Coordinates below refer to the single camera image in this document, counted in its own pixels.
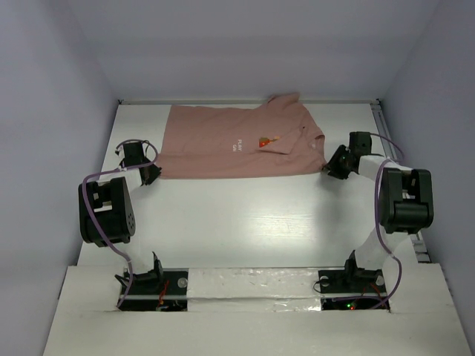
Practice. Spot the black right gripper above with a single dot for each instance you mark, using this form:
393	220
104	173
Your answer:
332	165

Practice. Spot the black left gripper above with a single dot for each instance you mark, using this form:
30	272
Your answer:
154	174

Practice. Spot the pink printed t-shirt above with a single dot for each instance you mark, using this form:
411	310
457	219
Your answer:
278	138

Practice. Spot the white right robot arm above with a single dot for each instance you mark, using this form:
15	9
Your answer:
368	256

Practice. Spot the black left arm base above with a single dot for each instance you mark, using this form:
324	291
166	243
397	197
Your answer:
151	293

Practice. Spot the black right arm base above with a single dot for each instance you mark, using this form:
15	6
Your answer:
341	290

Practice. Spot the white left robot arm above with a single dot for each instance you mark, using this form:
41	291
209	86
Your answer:
106	215

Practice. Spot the white foam front board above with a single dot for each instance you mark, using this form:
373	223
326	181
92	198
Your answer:
254	311

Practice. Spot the aluminium right table rail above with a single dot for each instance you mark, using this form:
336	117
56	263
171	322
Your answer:
403	203

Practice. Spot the aluminium table rail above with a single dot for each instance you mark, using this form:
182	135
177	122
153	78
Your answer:
241	101
403	203

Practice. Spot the aluminium back table rail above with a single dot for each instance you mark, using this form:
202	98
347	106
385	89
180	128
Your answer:
241	101

